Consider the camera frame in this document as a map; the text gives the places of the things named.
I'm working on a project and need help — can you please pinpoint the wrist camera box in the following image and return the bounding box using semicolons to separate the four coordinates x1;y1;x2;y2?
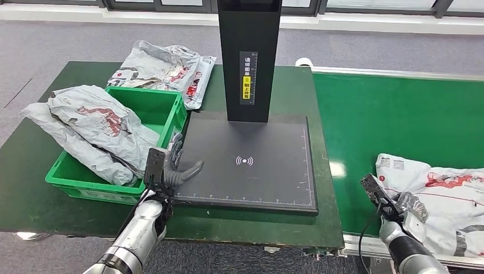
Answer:
360;173;391;208
143;147;168;186

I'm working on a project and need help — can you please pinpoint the white table foot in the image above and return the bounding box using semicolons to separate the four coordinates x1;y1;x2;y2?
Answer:
15;232;53;242

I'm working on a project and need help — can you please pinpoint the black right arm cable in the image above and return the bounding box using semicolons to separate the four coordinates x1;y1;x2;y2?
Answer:
358;192;384;274

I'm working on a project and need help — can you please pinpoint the flat red printed parcel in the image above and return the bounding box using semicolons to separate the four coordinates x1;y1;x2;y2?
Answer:
182;55;217;111

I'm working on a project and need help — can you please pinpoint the green conveyor belt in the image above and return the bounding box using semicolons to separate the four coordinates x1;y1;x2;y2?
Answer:
313;72;484;248

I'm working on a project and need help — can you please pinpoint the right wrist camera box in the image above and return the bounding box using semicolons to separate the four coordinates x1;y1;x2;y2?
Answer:
360;173;391;208

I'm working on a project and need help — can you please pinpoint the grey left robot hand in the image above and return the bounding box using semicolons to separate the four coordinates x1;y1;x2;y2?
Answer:
163;132;205;188

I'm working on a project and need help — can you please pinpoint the grey parcel dark red print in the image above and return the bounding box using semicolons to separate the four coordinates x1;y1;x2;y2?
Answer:
21;102;135;187

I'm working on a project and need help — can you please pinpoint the green plastic crate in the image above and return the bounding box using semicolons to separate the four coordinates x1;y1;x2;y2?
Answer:
45;86;189;206

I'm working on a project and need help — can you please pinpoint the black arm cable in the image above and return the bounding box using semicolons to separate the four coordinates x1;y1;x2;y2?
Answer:
358;192;384;274
113;181;156;245

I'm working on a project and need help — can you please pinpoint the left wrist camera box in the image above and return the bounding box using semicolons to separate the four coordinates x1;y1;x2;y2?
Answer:
143;147;168;186

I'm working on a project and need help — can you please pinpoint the black inbound scanner machine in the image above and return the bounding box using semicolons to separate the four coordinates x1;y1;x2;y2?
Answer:
174;0;319;216

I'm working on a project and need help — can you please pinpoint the aluminium conveyor frame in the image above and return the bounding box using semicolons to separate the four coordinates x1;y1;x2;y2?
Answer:
295;57;484;270

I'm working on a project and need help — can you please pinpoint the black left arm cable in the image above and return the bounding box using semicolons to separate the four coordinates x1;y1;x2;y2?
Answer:
113;181;156;245

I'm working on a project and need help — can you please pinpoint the dark window frame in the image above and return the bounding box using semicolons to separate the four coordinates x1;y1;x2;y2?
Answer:
0;0;484;18

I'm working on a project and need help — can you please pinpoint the grey parcel red dragon print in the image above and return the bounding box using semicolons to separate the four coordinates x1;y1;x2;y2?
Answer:
47;84;162;179

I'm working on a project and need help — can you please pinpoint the crumpled printed grey parcel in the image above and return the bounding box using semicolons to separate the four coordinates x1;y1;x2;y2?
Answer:
107;40;201;95

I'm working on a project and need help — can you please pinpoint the white parcel red line print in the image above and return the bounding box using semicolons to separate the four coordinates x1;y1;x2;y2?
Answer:
374;153;484;259

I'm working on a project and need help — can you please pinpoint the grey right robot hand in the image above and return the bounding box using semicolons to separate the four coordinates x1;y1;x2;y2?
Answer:
393;191;430;244

